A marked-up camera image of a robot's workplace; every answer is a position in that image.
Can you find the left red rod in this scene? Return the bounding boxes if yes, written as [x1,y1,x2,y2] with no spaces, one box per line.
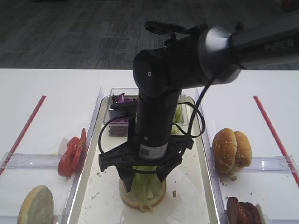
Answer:
[0,95,46,174]

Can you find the sesame bun front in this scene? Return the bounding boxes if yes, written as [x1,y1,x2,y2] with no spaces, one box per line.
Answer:
[212,128,237,173]

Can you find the clear rail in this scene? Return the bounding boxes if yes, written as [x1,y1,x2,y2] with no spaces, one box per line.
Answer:
[0,153,60,169]
[244,156,299,173]

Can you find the clear vertical strip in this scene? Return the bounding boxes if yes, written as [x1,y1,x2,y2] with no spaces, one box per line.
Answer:
[199,93,231,224]
[53,88,104,224]

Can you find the bun base on tray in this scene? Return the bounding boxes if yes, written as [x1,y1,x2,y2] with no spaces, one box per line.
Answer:
[119,178,166,211]

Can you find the purple cabbage shreds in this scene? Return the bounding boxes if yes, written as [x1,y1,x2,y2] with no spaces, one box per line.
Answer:
[108,93,137,137]

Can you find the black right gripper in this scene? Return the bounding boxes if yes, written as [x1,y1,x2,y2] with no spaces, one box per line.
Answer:
[99,137,194,193]

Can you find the cream metal tray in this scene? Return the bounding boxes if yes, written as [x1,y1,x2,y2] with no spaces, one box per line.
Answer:
[69,97,218,224]

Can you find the meat patties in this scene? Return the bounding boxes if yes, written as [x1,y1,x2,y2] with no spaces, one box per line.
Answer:
[227,197,262,224]

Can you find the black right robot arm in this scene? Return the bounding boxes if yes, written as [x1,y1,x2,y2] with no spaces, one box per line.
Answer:
[99,17,299,192]

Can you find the upright bun half left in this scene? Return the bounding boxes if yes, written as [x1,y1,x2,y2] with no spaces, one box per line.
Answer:
[17,185,54,224]

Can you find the lettuce leaf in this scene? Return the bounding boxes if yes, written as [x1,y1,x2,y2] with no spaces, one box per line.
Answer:
[131,173,165,211]

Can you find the green lettuce in box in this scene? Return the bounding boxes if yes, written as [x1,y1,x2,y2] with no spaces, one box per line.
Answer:
[171,105,183,135]

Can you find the clear plastic salad box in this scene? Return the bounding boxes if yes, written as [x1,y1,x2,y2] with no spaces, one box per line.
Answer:
[103,88,189,137]

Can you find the sesame bun rear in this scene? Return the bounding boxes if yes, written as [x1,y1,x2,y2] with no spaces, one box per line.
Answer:
[234,131,252,168]

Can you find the right clear vertical strip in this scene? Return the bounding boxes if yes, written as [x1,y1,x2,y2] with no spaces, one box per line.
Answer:
[199,93,231,224]

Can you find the tomato slices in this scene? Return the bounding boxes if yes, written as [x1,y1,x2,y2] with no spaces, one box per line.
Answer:
[57,128,86,177]

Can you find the right red rod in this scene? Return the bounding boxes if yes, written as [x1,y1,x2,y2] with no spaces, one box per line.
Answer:
[253,96,299,185]

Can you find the sesame bun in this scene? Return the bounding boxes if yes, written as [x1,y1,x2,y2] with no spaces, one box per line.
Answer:
[212,128,237,173]
[234,131,252,168]

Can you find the red rod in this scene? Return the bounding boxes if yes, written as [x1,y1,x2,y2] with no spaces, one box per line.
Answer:
[0,95,46,174]
[253,96,299,185]

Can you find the left clear vertical strip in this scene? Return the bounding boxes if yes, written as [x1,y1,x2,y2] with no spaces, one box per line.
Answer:
[53,88,104,224]

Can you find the clear rail upper right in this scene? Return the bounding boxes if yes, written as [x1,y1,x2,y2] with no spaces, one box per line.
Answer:
[244,156,299,173]

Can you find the clear rail upper left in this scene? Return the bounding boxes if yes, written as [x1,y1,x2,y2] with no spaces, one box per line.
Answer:
[0,153,60,169]

